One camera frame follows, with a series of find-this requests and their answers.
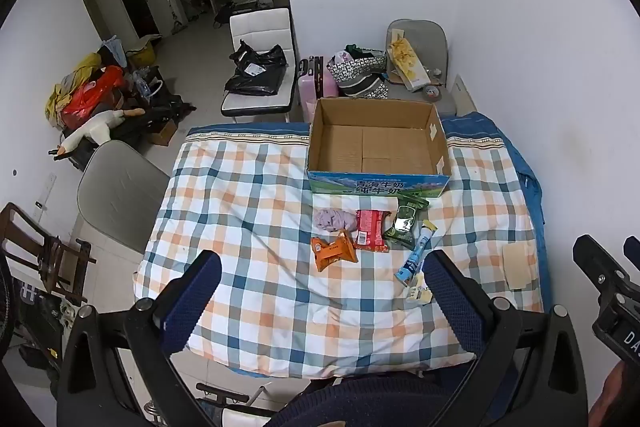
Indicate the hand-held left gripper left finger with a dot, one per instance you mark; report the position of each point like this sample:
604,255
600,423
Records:
192,297

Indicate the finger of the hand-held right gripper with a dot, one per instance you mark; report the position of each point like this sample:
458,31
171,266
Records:
632,252
597,264

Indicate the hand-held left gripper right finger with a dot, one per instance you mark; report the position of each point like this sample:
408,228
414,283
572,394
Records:
452,307

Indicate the small white carton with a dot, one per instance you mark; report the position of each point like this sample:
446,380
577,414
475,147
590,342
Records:
418,292

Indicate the blue white tube packet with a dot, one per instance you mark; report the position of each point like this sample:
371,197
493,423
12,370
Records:
415,257

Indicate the green snack packet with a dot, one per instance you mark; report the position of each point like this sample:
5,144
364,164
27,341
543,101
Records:
404,224

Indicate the red snack packet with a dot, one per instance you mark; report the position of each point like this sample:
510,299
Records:
371,231

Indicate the orange snack packet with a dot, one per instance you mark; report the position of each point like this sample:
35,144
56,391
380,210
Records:
334,251

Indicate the purple knitted cloth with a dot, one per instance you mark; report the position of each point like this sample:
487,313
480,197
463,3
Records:
332,220

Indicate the cardboard box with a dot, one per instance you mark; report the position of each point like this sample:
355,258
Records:
380,142

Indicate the person's right hand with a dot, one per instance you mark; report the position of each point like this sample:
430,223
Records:
607,394

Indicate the beige paper piece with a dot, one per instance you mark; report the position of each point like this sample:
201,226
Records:
518,266

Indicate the checked blanket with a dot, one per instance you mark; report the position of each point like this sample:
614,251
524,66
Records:
260,227

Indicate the empty grey chair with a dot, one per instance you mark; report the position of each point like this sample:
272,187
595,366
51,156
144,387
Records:
120,197

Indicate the person's dark clothing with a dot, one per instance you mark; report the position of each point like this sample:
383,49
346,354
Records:
370,402

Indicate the small brown floor box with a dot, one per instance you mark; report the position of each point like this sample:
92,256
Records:
164,133

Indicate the white goose plush toy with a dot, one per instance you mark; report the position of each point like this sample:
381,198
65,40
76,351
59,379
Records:
102,124

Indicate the white leaning board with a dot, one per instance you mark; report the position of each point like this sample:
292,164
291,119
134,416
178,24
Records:
465,94

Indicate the tape roll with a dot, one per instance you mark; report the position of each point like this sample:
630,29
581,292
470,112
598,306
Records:
431,92

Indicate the red plastic bag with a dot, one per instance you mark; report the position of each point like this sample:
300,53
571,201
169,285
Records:
92,94

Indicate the black plastic bag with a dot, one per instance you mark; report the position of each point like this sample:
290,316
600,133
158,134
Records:
255,74

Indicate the pink suitcase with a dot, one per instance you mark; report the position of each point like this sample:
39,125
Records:
315,87

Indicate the yellow cloth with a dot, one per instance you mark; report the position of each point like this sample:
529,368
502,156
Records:
75,77

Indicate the yellow bin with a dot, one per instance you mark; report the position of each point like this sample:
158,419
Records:
142,52

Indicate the patterned tote bag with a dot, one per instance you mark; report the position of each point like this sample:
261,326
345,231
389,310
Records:
357,74

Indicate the light blue cloth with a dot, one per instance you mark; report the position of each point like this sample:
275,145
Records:
115,52

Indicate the grey chair with clutter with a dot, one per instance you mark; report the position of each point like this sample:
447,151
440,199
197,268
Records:
435,39

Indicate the white padded chair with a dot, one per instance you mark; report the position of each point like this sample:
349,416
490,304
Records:
260,23

